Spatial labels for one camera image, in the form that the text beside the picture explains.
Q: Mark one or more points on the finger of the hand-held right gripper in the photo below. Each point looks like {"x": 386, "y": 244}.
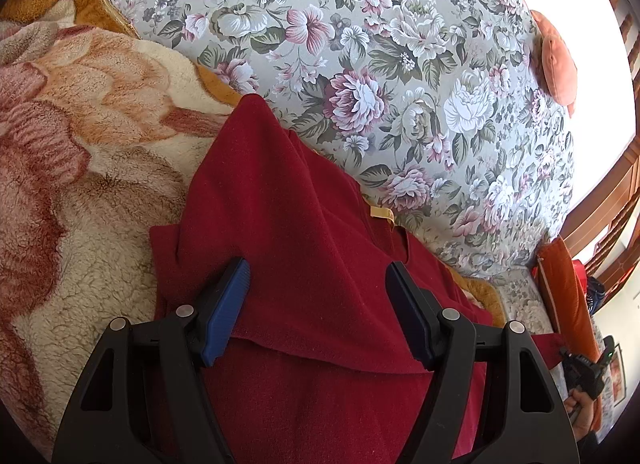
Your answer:
{"x": 567, "y": 358}

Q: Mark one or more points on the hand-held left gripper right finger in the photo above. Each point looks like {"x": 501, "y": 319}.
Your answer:
{"x": 406, "y": 311}

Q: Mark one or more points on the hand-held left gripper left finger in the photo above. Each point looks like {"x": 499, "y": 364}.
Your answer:
{"x": 226, "y": 309}

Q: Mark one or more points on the dark red sweater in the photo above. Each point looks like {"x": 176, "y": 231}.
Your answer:
{"x": 310, "y": 244}

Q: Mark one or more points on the person's right hand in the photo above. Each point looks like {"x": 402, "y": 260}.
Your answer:
{"x": 582, "y": 416}

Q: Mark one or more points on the large orange cushion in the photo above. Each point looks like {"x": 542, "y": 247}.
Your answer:
{"x": 567, "y": 289}

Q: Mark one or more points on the blue cloth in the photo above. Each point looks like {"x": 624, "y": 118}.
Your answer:
{"x": 596, "y": 294}

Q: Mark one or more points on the wooden headboard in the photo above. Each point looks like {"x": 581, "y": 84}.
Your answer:
{"x": 607, "y": 209}

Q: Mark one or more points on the beige flower print fleece blanket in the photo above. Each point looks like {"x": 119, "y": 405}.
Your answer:
{"x": 90, "y": 169}

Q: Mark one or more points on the floral bed sheet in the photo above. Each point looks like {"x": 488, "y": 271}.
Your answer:
{"x": 400, "y": 69}

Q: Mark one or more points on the small round orange cushion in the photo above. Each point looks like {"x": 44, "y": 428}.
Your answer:
{"x": 556, "y": 61}

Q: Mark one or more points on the framed wall picture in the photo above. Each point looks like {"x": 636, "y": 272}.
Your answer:
{"x": 616, "y": 376}

